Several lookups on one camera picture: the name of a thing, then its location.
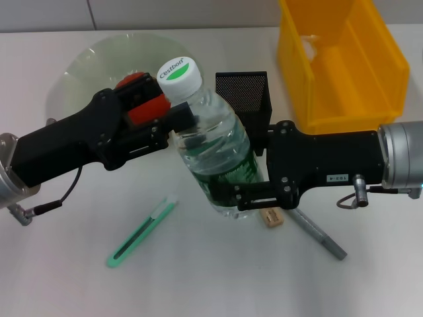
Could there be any red tomato-shaped toy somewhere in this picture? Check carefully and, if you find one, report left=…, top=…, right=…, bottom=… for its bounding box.
left=115, top=71, right=171, bottom=126

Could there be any tan eraser block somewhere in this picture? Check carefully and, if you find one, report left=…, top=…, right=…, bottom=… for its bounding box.
left=259, top=207, right=285, bottom=229

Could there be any grey marker pen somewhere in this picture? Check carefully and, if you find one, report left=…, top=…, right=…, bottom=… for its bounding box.
left=287, top=207, right=348, bottom=262

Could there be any yellow plastic bin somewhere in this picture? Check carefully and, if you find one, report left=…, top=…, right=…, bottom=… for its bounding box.
left=276, top=0, right=410, bottom=135

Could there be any left gripper cable with connector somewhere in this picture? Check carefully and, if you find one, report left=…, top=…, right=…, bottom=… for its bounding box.
left=8, top=166, right=83, bottom=227

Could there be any clear green-label water bottle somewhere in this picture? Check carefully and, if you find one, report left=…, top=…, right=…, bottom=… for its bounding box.
left=157, top=55, right=265, bottom=221

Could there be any green utility knife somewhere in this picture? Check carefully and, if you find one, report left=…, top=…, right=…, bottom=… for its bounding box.
left=106, top=197, right=181, bottom=270

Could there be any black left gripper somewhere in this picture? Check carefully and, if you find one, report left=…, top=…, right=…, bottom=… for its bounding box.
left=9, top=73, right=163, bottom=188

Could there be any right gripper cable with connector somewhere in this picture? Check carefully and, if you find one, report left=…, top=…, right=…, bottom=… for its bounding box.
left=336, top=174, right=417, bottom=211

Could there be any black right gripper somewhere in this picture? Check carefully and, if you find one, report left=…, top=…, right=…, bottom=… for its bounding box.
left=211, top=120, right=386, bottom=212

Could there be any gripper cable with connector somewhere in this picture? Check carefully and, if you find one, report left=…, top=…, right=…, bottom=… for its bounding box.
left=8, top=166, right=83, bottom=227
left=336, top=174, right=417, bottom=211

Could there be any pale green glass fruit plate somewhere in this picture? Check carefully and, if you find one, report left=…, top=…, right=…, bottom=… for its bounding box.
left=62, top=32, right=203, bottom=115

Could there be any black mesh pen holder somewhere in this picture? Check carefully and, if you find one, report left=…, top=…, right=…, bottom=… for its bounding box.
left=214, top=71, right=274, bottom=158

